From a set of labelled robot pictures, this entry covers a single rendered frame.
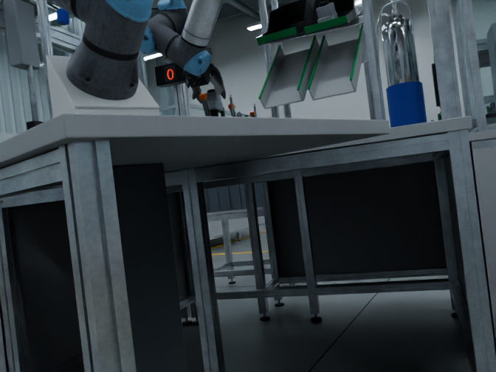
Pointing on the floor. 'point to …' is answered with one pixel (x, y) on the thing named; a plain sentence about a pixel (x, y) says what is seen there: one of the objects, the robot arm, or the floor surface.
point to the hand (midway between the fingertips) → (212, 97)
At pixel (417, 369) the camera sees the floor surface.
